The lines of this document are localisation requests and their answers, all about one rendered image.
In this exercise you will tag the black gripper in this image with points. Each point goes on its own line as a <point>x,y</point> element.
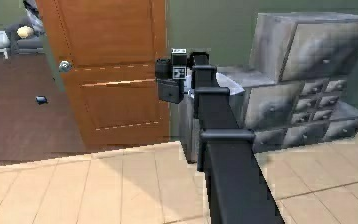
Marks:
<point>168,85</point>

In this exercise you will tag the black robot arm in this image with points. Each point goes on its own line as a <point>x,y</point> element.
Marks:
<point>227,160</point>

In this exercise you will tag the grey bin with white liner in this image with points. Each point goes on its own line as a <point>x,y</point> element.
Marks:
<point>190,126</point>

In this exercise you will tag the brown wooden room door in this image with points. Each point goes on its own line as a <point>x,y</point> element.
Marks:
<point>113,66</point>

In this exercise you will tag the silver round door knob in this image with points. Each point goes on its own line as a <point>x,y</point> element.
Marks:
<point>64,66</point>

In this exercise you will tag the small black floor object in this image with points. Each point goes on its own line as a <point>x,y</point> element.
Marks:
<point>41,99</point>

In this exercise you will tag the grey chest of drawers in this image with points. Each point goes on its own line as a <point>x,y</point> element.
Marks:
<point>307,86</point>

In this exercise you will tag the grey sofa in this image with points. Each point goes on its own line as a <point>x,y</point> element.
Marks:
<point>7,41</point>

